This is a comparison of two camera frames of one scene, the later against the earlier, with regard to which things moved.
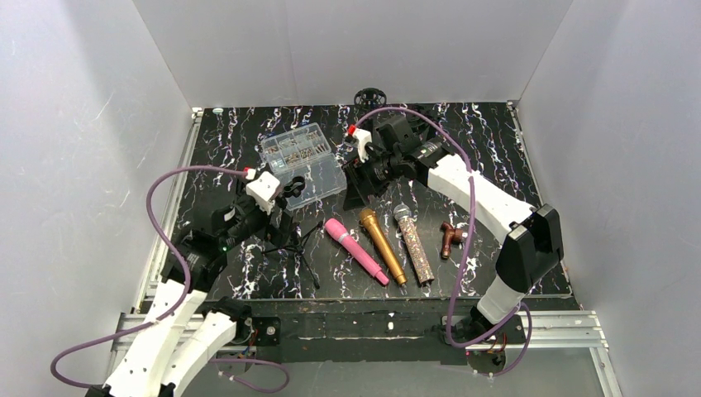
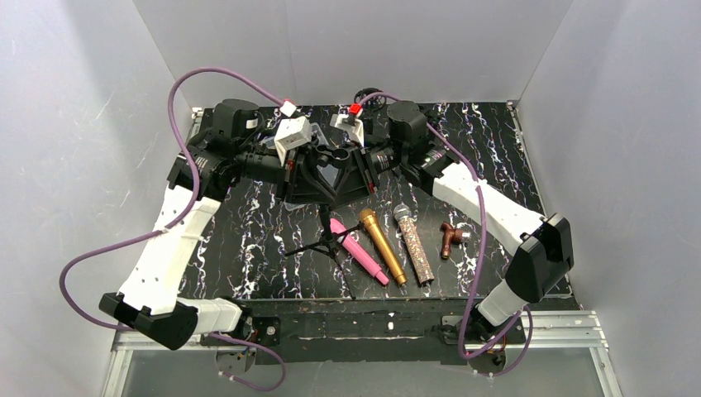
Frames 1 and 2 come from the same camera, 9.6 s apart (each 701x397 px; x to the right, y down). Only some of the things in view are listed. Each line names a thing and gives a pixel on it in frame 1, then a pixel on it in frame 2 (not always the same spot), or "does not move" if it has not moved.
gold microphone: [369, 217] does not move
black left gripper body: [276, 220] to [290, 172]
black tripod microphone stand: [369, 98] does not move
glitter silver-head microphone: [403, 216] does not move
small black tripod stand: [290, 241] to [329, 244]
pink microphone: [338, 231] does not move
